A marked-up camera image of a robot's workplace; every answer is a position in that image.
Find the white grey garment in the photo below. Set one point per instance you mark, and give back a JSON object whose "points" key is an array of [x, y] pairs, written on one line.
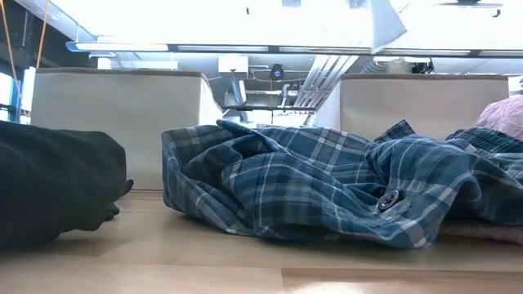
{"points": [[384, 24]]}

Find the pink garment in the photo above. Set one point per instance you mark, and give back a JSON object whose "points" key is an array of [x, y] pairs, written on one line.
{"points": [[504, 116]]}

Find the white square ceiling fixture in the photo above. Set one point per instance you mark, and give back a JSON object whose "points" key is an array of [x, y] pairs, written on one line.
{"points": [[233, 63]]}

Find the beige fabric storage bin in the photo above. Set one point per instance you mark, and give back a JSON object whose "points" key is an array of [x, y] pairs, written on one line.
{"points": [[114, 122], [408, 106]]}

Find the long ceiling light bar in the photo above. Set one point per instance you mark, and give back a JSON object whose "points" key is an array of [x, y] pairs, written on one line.
{"points": [[224, 48]]}

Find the black overhead camera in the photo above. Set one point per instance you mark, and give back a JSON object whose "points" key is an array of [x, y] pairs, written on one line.
{"points": [[277, 72]]}

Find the black garment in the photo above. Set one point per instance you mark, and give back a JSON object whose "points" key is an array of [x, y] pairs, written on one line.
{"points": [[53, 179]]}

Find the silver ceiling ducts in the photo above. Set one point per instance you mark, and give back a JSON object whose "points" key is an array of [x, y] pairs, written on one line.
{"points": [[323, 81]]}

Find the blue plaid shirt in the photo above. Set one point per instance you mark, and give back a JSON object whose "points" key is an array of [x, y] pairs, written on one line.
{"points": [[286, 183]]}

